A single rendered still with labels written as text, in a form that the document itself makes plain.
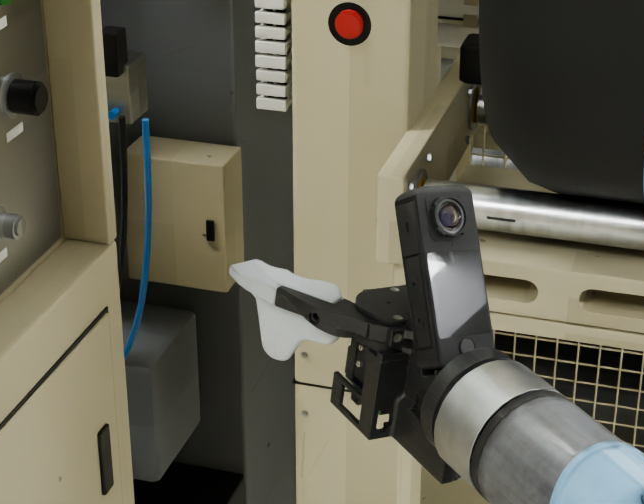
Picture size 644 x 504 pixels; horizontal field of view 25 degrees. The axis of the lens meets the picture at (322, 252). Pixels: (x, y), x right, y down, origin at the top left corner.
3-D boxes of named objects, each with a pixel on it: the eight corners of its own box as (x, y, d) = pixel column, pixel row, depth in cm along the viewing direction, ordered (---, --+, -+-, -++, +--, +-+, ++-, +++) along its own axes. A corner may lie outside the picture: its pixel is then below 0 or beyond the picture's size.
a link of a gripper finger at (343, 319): (264, 314, 93) (389, 354, 90) (266, 292, 93) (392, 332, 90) (296, 290, 97) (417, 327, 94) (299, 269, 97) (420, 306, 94)
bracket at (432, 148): (374, 263, 147) (376, 173, 142) (458, 122, 181) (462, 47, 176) (407, 267, 146) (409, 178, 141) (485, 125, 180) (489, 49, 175)
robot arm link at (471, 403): (480, 398, 81) (595, 379, 85) (436, 361, 84) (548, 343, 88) (459, 512, 84) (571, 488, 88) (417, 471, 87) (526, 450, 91)
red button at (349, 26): (334, 38, 149) (334, 9, 148) (339, 33, 151) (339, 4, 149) (362, 41, 148) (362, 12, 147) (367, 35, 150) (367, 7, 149)
